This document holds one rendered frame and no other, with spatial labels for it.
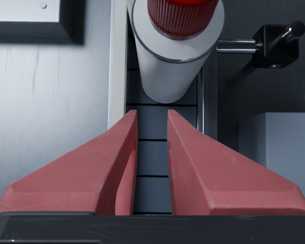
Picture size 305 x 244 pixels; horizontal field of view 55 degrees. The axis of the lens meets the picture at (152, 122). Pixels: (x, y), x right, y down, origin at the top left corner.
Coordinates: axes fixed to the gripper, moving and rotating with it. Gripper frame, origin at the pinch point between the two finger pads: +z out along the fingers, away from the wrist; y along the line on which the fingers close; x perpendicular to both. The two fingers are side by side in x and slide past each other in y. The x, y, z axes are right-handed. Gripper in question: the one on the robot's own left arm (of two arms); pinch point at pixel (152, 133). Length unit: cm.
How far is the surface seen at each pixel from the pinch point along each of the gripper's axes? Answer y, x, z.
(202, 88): -4.0, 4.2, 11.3
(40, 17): 12.5, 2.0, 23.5
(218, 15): -3.5, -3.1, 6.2
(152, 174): 0.0, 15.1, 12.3
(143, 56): 0.6, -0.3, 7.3
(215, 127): -5.0, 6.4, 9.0
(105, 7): 6.1, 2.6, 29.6
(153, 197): -0.1, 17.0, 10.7
